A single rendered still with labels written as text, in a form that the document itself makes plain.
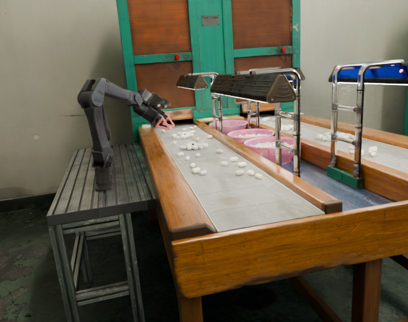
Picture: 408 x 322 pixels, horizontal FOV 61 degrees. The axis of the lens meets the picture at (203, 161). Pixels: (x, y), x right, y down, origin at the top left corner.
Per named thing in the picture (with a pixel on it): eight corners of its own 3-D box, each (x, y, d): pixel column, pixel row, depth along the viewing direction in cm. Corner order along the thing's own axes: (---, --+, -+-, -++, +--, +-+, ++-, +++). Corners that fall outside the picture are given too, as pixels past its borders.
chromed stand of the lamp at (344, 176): (357, 190, 125) (362, 62, 114) (325, 174, 144) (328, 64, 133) (401, 182, 129) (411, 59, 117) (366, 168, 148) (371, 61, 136)
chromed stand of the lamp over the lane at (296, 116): (253, 206, 117) (248, 71, 106) (235, 188, 136) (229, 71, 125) (304, 198, 121) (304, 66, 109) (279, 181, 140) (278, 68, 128)
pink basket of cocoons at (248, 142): (255, 170, 157) (255, 150, 155) (237, 157, 183) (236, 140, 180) (308, 163, 163) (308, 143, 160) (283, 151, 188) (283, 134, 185)
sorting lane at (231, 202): (218, 239, 87) (218, 231, 86) (154, 131, 258) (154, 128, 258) (325, 220, 93) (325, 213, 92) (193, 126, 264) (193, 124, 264)
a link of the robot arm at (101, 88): (129, 94, 172) (79, 75, 146) (143, 93, 167) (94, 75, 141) (126, 117, 172) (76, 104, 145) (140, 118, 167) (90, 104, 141)
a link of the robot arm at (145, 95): (143, 98, 181) (131, 82, 173) (156, 98, 177) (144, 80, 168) (133, 115, 176) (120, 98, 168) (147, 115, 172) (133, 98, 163)
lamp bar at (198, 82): (193, 89, 180) (192, 75, 178) (175, 86, 238) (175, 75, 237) (208, 88, 181) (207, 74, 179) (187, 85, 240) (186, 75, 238)
